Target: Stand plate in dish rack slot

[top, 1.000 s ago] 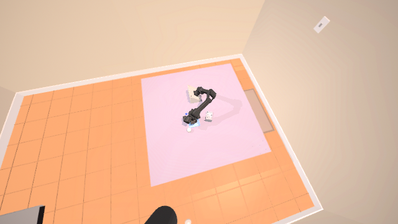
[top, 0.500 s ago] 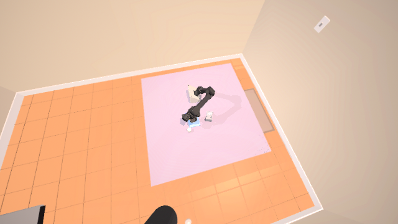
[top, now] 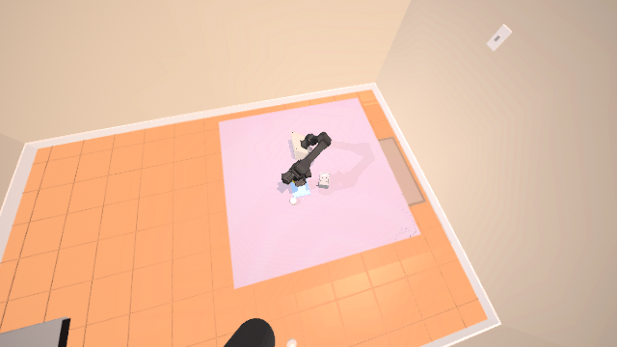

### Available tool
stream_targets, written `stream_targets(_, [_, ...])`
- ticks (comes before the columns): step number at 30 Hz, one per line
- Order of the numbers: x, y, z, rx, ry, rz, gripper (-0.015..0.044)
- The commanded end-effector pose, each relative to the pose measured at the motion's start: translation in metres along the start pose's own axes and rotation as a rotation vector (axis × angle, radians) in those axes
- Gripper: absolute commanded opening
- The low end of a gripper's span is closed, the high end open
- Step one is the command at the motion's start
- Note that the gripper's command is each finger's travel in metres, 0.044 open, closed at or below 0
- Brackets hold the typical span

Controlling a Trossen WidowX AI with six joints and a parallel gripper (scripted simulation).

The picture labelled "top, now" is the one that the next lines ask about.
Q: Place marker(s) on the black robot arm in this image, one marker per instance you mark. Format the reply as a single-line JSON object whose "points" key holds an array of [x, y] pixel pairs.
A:
{"points": [[301, 167]]}

